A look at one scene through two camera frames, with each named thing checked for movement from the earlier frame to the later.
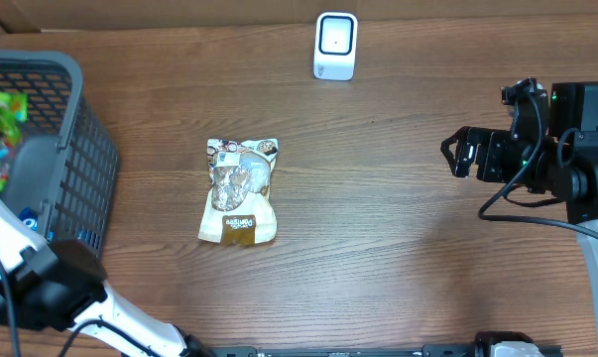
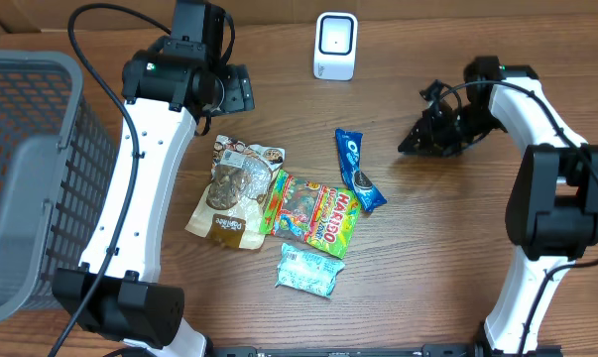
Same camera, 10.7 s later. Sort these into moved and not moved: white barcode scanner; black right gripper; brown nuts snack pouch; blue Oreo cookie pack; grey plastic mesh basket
Moved: blue Oreo cookie pack; black right gripper; brown nuts snack pouch
Not moved: white barcode scanner; grey plastic mesh basket
